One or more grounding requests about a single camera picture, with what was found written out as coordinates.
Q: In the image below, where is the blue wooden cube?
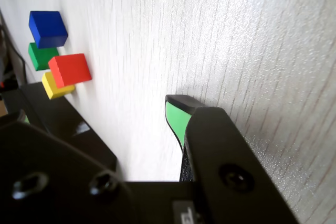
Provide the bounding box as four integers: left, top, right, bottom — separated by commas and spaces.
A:
28, 10, 69, 49

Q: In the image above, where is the green wooden cube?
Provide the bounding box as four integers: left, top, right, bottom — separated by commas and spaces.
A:
28, 42, 60, 72

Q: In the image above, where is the yellow wooden cube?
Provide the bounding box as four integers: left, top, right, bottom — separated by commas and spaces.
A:
41, 71, 76, 100

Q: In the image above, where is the red wooden cube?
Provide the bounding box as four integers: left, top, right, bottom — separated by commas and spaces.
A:
48, 53, 93, 89

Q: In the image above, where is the black open box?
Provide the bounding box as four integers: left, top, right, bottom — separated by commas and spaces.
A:
39, 82, 118, 175

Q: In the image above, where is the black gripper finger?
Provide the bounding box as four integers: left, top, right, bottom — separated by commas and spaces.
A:
0, 111, 138, 224
165, 94, 300, 224

